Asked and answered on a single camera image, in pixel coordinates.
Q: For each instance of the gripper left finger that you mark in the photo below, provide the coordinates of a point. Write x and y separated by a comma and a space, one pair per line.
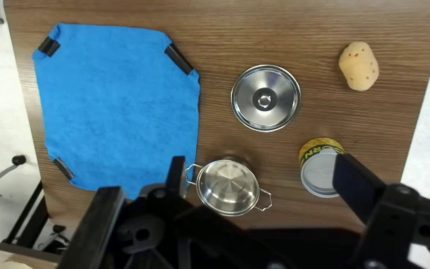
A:
99, 231

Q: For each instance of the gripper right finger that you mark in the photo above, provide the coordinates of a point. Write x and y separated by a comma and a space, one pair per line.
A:
390, 224

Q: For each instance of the black tape strip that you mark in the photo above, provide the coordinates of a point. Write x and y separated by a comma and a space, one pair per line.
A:
63, 168
178, 59
49, 46

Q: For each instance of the wooden board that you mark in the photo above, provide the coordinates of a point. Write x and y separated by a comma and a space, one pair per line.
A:
21, 257

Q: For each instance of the yellow can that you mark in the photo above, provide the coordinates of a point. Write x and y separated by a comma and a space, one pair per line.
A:
317, 164

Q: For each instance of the blue cloth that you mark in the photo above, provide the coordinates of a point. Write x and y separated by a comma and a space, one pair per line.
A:
118, 108

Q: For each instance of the small steel pot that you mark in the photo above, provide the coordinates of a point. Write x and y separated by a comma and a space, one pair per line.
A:
227, 186

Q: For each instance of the toy potato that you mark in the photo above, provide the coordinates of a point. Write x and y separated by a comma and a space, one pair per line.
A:
358, 66

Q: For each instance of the steel pot lid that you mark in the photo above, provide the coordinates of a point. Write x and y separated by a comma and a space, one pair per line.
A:
265, 98

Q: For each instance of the black metal frame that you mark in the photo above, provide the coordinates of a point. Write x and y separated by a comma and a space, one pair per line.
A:
28, 220

